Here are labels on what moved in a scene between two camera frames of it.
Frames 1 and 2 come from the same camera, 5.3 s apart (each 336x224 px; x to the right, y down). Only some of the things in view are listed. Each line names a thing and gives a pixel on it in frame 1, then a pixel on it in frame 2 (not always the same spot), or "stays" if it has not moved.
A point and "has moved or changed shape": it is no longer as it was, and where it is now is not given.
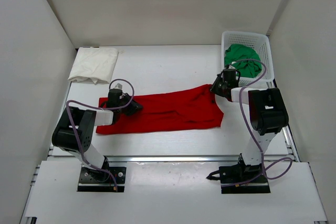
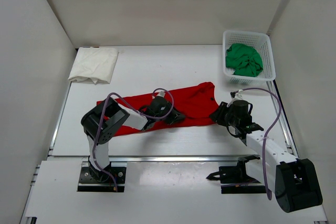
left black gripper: x=132 y=105 to x=172 y=115
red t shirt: x=190 y=107 has moved or changed shape
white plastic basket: x=260 y=43 stays
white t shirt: x=96 y=64 stays
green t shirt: x=250 y=69 stays
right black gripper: x=218 y=87 to x=222 y=113
